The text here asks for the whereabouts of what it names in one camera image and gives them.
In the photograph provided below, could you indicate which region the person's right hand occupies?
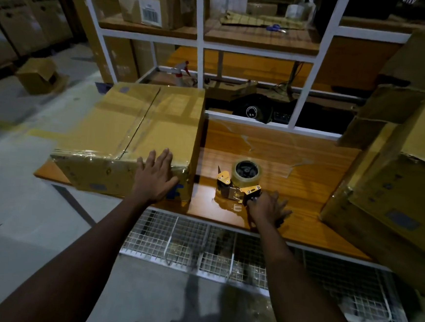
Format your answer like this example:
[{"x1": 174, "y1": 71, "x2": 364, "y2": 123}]
[{"x1": 244, "y1": 189, "x2": 294, "y2": 232}]

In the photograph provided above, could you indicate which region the person's left hand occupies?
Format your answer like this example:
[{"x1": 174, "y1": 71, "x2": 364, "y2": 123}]
[{"x1": 130, "y1": 145, "x2": 182, "y2": 207}]

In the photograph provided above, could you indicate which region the clear packing tape roll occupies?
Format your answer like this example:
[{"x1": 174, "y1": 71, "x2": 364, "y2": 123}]
[{"x1": 231, "y1": 158, "x2": 264, "y2": 190}]

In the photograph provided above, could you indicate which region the yellow black tape dispenser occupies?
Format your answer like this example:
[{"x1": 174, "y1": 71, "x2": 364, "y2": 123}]
[{"x1": 215, "y1": 165, "x2": 265, "y2": 207}]

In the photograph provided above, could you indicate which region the yellow cardboard box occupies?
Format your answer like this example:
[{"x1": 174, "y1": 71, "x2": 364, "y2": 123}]
[
  {"x1": 47, "y1": 76, "x2": 208, "y2": 204},
  {"x1": 344, "y1": 79, "x2": 425, "y2": 259}
]

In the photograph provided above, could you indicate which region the yellow-brown cardboard box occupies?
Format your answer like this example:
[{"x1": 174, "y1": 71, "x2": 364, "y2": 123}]
[{"x1": 314, "y1": 118, "x2": 425, "y2": 299}]

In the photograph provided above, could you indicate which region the person's right forearm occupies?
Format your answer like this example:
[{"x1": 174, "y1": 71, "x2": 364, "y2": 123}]
[{"x1": 249, "y1": 221, "x2": 378, "y2": 322}]

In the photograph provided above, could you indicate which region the person's left forearm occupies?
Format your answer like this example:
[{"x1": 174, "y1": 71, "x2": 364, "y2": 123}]
[{"x1": 0, "y1": 186, "x2": 148, "y2": 322}]

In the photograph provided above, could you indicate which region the tall labelled cardboard box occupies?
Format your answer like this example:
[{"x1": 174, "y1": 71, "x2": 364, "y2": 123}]
[{"x1": 63, "y1": 0, "x2": 145, "y2": 86}]

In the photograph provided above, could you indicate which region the flattened cardboard sheet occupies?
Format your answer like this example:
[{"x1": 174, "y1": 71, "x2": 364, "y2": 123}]
[{"x1": 219, "y1": 11, "x2": 307, "y2": 32}]

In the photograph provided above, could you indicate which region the orange wooden table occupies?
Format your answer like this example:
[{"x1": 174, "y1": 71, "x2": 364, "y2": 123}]
[{"x1": 29, "y1": 103, "x2": 384, "y2": 262}]

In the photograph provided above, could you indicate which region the black round-logo device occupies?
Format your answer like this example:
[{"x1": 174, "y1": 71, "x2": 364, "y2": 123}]
[{"x1": 232, "y1": 93, "x2": 275, "y2": 124}]

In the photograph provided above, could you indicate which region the pile of clear plastic scraps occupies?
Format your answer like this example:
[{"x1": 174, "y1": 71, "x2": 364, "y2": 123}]
[{"x1": 229, "y1": 289, "x2": 291, "y2": 322}]

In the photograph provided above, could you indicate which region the white spray bottle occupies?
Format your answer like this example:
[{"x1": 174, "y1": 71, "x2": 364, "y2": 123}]
[{"x1": 171, "y1": 59, "x2": 197, "y2": 88}]

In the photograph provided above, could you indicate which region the wooden shelf board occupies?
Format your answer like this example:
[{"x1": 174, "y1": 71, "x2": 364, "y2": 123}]
[{"x1": 97, "y1": 9, "x2": 322, "y2": 57}]

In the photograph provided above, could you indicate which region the white wire mesh shelf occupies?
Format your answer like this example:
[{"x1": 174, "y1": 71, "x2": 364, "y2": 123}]
[{"x1": 115, "y1": 206, "x2": 419, "y2": 322}]

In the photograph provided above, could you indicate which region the white metal shelf frame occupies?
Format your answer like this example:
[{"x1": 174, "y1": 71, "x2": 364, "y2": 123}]
[{"x1": 64, "y1": 0, "x2": 415, "y2": 147}]

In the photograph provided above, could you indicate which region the wall of stacked cartons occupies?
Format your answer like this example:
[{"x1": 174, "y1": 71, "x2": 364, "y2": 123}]
[{"x1": 0, "y1": 0, "x2": 77, "y2": 79}]

